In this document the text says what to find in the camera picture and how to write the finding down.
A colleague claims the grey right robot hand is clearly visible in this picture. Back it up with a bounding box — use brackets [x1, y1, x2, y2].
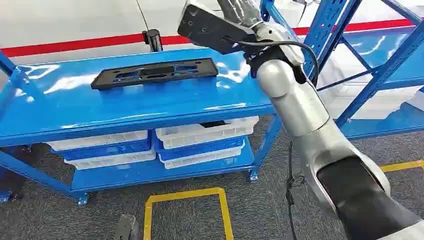
[216, 0, 266, 29]

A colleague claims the flat black plastic panel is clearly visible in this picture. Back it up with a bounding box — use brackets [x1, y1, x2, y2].
[90, 57, 220, 91]

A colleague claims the long black plastic part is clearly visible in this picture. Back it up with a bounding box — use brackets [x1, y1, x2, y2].
[199, 120, 230, 129]

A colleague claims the white plastic bin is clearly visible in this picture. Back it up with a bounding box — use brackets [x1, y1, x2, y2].
[317, 44, 424, 121]
[155, 115, 260, 150]
[46, 130, 149, 152]
[64, 148, 157, 171]
[158, 140, 246, 170]

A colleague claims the blue metal shelf rack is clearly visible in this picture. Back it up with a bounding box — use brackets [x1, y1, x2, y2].
[259, 0, 424, 141]
[0, 47, 284, 206]

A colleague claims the blue plastic bin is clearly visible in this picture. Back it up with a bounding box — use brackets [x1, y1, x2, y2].
[51, 132, 153, 162]
[152, 134, 246, 163]

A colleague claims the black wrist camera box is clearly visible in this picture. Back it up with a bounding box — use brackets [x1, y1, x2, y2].
[177, 2, 263, 56]

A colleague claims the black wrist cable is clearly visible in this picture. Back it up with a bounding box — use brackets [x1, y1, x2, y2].
[231, 39, 320, 88]

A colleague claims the black hanging cable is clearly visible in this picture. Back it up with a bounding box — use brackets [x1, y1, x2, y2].
[284, 140, 306, 240]

